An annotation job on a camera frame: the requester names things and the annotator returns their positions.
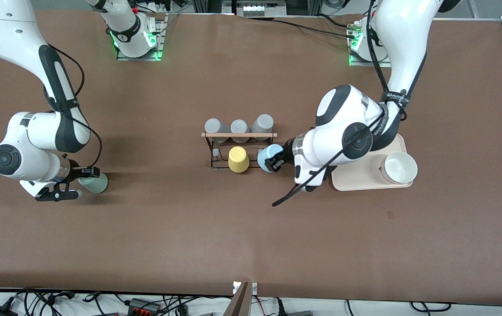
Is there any light blue cup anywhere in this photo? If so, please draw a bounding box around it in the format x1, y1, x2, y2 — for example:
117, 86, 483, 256
257, 144, 285, 173

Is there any pale green cup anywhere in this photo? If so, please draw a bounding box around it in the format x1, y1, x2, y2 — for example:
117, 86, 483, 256
78, 172, 108, 194

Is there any black rack with wooden bar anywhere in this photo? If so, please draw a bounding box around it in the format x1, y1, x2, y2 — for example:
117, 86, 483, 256
201, 132, 278, 171

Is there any yellow cup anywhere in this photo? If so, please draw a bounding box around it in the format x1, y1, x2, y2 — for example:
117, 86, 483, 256
228, 146, 250, 173

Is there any grey cup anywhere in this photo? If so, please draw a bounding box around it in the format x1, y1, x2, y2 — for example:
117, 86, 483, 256
230, 119, 250, 144
204, 118, 230, 144
251, 114, 275, 141

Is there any beige plastic tray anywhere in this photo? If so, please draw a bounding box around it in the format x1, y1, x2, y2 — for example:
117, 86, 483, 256
331, 134, 414, 192

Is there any white ceramic bowl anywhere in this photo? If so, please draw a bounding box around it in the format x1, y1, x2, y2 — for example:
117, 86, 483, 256
380, 151, 418, 184

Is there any black red power strip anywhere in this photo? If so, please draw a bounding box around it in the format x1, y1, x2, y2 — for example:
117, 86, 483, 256
127, 298, 162, 316

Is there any grey electronics box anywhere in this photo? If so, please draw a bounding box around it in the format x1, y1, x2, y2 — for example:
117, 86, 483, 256
235, 0, 287, 18

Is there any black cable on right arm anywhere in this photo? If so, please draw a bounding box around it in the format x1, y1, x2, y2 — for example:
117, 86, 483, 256
46, 44, 103, 172

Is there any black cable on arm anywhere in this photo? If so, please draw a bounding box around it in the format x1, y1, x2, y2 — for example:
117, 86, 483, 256
272, 0, 409, 207
46, 44, 103, 172

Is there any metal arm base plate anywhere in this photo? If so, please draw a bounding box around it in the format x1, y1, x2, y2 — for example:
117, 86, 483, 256
115, 12, 166, 61
348, 20, 393, 68

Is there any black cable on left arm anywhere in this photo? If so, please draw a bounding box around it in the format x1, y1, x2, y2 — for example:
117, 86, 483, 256
272, 0, 409, 207

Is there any black table cable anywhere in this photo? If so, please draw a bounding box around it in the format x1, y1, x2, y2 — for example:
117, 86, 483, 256
273, 17, 353, 38

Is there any black cable bundle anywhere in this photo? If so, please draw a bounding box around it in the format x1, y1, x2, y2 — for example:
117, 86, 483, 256
0, 287, 234, 316

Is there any wooden post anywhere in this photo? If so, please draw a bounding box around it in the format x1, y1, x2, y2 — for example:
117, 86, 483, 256
225, 282, 252, 316

